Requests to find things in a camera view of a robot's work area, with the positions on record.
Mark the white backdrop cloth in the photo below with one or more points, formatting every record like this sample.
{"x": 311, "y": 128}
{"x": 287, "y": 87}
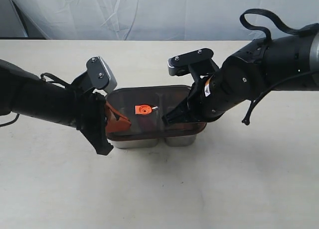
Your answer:
{"x": 144, "y": 19}

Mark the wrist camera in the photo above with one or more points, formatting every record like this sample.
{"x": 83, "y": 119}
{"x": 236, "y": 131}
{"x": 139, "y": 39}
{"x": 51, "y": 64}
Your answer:
{"x": 101, "y": 75}
{"x": 200, "y": 59}

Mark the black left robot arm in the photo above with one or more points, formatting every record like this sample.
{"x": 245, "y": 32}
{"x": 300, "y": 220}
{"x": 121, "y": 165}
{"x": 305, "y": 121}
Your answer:
{"x": 44, "y": 97}

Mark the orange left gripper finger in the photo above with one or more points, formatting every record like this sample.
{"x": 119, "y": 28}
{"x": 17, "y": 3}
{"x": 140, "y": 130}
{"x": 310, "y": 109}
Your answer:
{"x": 115, "y": 121}

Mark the dark transparent box lid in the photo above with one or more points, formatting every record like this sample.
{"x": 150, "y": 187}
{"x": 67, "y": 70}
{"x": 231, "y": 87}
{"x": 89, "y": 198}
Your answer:
{"x": 155, "y": 101}

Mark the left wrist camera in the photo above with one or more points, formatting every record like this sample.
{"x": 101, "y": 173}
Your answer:
{"x": 101, "y": 75}

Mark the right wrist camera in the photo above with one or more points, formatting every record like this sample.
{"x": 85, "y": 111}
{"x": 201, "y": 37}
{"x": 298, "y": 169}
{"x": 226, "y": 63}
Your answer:
{"x": 200, "y": 59}

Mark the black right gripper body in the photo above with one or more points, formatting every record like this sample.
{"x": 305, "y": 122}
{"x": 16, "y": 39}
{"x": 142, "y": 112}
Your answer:
{"x": 207, "y": 102}

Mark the stainless steel lunch box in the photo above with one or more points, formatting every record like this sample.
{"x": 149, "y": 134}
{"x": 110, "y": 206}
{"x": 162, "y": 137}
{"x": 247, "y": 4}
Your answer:
{"x": 181, "y": 141}

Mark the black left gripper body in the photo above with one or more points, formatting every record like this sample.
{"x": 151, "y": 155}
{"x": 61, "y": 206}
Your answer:
{"x": 90, "y": 119}

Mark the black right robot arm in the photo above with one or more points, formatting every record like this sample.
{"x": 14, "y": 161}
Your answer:
{"x": 289, "y": 63}

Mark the red toy sausage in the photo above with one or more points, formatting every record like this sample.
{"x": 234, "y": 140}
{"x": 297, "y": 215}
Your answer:
{"x": 146, "y": 123}

